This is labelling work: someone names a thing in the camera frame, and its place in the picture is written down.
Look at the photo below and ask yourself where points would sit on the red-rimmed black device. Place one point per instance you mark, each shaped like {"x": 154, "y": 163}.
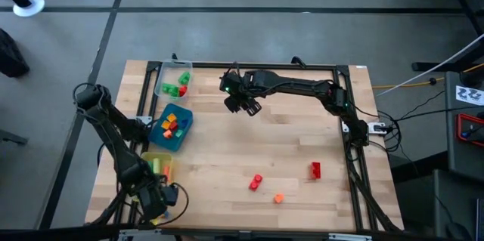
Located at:
{"x": 470, "y": 129}

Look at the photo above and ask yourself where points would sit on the white printed sticker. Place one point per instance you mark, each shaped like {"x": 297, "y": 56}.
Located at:
{"x": 470, "y": 94}

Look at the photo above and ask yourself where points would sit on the clear plastic bin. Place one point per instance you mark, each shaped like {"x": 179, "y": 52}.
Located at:
{"x": 168, "y": 73}

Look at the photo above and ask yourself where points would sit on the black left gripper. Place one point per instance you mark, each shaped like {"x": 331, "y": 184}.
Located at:
{"x": 151, "y": 201}

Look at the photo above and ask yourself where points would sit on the grey metal foot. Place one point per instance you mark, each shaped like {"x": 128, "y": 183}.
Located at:
{"x": 13, "y": 138}

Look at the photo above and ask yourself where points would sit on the black equipment case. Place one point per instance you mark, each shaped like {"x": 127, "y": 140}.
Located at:
{"x": 453, "y": 150}

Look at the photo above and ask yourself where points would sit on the blue plastic bin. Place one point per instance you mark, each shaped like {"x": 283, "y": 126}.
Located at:
{"x": 174, "y": 143}

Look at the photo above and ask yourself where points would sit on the orange cylinder block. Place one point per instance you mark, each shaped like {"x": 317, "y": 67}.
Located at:
{"x": 166, "y": 172}

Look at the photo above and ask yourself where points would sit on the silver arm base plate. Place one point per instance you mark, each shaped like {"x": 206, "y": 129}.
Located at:
{"x": 378, "y": 127}
{"x": 143, "y": 120}

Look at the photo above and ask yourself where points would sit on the black clamp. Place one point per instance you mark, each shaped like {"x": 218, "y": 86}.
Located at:
{"x": 174, "y": 57}
{"x": 297, "y": 60}

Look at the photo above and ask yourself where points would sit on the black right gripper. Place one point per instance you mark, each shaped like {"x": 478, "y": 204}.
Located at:
{"x": 240, "y": 86}

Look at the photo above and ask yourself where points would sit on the black bag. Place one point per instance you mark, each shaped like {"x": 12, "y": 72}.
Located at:
{"x": 11, "y": 57}

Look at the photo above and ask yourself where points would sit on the black aluminium table frame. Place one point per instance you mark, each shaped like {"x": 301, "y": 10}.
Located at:
{"x": 211, "y": 64}

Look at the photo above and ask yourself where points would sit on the dark grey cabinet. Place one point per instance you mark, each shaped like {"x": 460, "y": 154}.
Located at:
{"x": 457, "y": 203}

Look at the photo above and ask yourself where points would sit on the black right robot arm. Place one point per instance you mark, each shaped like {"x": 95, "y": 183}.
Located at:
{"x": 302, "y": 86}

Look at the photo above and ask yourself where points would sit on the yellow plastic bin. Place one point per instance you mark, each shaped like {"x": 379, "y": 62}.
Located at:
{"x": 164, "y": 156}

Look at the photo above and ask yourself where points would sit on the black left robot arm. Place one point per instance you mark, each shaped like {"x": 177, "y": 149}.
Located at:
{"x": 113, "y": 135}

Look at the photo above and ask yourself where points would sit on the silver bracket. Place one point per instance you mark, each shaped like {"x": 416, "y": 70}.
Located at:
{"x": 349, "y": 236}
{"x": 138, "y": 232}

